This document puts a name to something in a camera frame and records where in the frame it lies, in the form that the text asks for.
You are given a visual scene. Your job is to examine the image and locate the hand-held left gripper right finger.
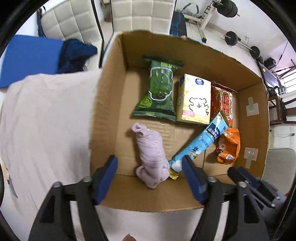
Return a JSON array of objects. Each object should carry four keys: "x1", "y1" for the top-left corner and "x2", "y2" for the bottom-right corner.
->
[{"x1": 181, "y1": 155, "x2": 270, "y2": 241}]

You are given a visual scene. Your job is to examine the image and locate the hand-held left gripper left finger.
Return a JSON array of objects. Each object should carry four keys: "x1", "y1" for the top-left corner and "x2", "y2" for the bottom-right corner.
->
[{"x1": 28, "y1": 155, "x2": 118, "y2": 241}]

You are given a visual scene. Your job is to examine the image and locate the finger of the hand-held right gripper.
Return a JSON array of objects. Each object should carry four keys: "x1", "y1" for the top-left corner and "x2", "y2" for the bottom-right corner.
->
[
  {"x1": 228, "y1": 166, "x2": 273, "y2": 207},
  {"x1": 239, "y1": 167, "x2": 278, "y2": 200}
]

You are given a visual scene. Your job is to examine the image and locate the orange snack packet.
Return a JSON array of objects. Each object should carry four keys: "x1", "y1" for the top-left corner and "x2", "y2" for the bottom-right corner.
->
[{"x1": 216, "y1": 127, "x2": 241, "y2": 165}]

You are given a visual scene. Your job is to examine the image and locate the long light blue packet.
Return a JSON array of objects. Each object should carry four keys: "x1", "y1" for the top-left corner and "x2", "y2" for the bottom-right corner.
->
[{"x1": 168, "y1": 111, "x2": 230, "y2": 180}]

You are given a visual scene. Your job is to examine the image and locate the purple cloth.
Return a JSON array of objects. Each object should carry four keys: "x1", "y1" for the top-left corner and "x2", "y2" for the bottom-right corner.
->
[{"x1": 131, "y1": 123, "x2": 170, "y2": 189}]

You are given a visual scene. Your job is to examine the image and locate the cardboard box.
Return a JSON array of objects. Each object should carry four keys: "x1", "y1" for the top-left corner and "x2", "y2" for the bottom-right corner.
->
[{"x1": 89, "y1": 30, "x2": 270, "y2": 212}]

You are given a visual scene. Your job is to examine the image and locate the red snack packet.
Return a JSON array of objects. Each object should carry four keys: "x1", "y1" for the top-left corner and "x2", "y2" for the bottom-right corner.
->
[{"x1": 210, "y1": 81, "x2": 237, "y2": 127}]

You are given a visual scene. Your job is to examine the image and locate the yellow tissue pack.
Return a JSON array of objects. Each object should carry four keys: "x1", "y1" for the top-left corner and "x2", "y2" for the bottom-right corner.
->
[{"x1": 176, "y1": 74, "x2": 211, "y2": 126}]

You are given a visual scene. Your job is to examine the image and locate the green snack packet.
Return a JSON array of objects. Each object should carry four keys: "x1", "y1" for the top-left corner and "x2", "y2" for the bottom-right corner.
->
[{"x1": 132, "y1": 54, "x2": 184, "y2": 122}]

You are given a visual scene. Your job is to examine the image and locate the grey plastic chair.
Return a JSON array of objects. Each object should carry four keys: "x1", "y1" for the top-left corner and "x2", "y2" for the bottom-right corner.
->
[{"x1": 262, "y1": 148, "x2": 293, "y2": 193}]

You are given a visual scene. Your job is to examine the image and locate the grey bed sheet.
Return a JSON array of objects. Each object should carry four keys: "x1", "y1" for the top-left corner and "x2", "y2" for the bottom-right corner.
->
[{"x1": 0, "y1": 70, "x2": 232, "y2": 241}]

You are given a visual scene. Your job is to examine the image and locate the dark wooden chair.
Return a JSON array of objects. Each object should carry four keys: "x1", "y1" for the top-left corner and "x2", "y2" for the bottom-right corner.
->
[{"x1": 267, "y1": 86, "x2": 288, "y2": 124}]

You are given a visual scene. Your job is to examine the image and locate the black treadmill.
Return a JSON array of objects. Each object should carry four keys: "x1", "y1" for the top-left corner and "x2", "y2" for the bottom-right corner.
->
[{"x1": 257, "y1": 61, "x2": 278, "y2": 87}]

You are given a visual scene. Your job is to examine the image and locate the window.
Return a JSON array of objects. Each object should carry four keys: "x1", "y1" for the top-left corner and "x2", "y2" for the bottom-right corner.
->
[{"x1": 277, "y1": 65, "x2": 296, "y2": 93}]

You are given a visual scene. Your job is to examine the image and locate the black speaker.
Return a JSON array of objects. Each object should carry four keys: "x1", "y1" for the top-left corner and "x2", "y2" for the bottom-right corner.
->
[{"x1": 264, "y1": 58, "x2": 277, "y2": 69}]

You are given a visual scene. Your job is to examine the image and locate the dark blue cloth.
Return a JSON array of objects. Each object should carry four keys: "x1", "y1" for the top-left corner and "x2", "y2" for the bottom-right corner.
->
[{"x1": 58, "y1": 39, "x2": 98, "y2": 74}]

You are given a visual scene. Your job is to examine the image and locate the small barbell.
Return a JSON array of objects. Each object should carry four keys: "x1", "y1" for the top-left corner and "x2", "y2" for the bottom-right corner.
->
[{"x1": 225, "y1": 31, "x2": 260, "y2": 58}]

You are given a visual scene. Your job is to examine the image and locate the blue foam mat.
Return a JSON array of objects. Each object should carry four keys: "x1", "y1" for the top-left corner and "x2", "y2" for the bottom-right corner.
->
[{"x1": 0, "y1": 35, "x2": 64, "y2": 88}]

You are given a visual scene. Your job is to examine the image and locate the black blue bench pad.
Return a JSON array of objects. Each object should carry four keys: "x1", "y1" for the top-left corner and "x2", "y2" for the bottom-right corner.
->
[{"x1": 169, "y1": 12, "x2": 188, "y2": 37}]

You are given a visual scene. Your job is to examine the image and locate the white quilted chair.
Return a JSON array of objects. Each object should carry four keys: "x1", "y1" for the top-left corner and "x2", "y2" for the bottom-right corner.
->
[
  {"x1": 37, "y1": 0, "x2": 104, "y2": 68},
  {"x1": 110, "y1": 0, "x2": 177, "y2": 35}
]

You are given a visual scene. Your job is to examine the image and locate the large barbell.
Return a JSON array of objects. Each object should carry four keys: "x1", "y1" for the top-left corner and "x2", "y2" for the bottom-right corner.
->
[{"x1": 213, "y1": 0, "x2": 240, "y2": 18}]

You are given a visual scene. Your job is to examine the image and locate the grey exercise handles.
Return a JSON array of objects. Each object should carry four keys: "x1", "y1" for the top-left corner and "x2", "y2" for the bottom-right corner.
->
[{"x1": 181, "y1": 2, "x2": 200, "y2": 15}]

